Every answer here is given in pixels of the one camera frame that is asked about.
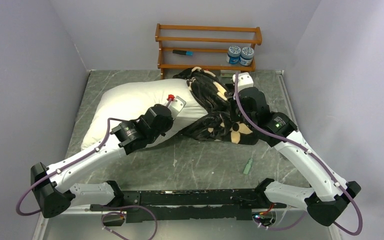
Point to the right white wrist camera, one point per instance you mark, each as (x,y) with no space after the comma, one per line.
(242,80)

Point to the green translucent marker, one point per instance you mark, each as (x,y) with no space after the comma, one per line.
(248,166)

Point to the blue lidded jar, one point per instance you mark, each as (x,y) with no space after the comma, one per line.
(246,56)
(233,54)

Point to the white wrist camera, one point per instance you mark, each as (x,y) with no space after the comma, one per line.
(175,104)
(242,80)

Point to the small white cardboard box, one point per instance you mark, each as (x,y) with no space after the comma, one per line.
(227,76)

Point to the right blue lidded jar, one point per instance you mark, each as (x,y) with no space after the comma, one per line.
(246,56)

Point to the white pillow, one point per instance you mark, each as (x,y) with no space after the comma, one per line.
(130,100)

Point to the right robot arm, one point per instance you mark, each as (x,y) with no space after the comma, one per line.
(327,195)

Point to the blue and black marker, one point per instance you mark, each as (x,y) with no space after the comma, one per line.
(182,52)

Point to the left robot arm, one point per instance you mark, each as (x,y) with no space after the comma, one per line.
(56,188)

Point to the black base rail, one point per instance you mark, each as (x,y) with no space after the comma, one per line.
(241,204)

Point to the wooden three-tier shelf rack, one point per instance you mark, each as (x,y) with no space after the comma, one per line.
(209,45)

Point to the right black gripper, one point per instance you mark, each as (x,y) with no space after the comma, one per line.
(238,98)

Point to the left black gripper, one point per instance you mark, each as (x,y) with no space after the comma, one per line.
(168,121)

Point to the left blue lidded jar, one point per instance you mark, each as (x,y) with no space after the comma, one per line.
(233,54)

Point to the black pillowcase with beige flowers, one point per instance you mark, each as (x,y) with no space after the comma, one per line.
(217,124)

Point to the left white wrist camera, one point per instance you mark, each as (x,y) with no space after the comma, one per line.
(175,104)

